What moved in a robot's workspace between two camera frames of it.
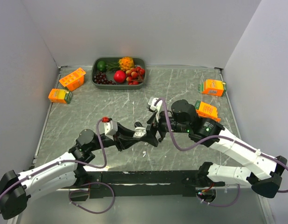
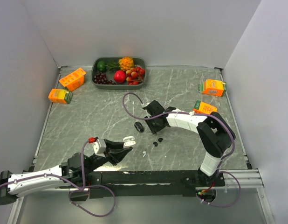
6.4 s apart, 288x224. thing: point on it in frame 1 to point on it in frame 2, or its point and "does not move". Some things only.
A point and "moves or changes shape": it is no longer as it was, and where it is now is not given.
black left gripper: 123,138 to 115,153
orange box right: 207,110 does not move
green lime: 101,66 does not move
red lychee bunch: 134,76 does not move
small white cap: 140,132 moves or changes shape
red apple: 120,76 does not move
